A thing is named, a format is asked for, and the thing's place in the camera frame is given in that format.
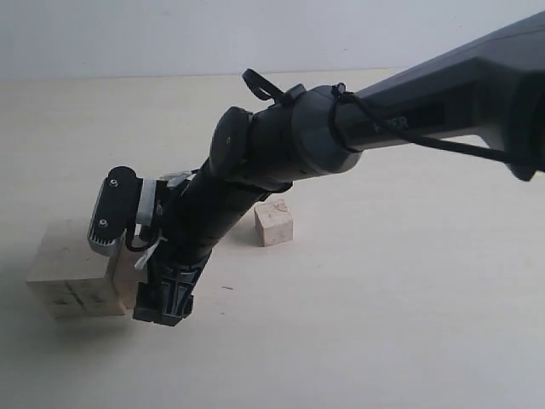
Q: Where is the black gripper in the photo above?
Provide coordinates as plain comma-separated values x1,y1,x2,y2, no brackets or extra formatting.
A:
132,168,271,326

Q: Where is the second largest wooden cube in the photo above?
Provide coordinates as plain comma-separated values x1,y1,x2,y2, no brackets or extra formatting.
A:
112,247,147,309

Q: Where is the smallest wooden cube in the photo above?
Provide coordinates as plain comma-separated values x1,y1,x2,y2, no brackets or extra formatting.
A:
254,199,294,247

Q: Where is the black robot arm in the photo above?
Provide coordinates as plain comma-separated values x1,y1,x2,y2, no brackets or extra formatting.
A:
133,13,544,326

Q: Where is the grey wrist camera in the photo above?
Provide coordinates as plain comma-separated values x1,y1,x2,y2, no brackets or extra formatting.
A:
87,166,160,256

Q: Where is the black cable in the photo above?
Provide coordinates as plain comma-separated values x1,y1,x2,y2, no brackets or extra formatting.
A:
241,68,542,171

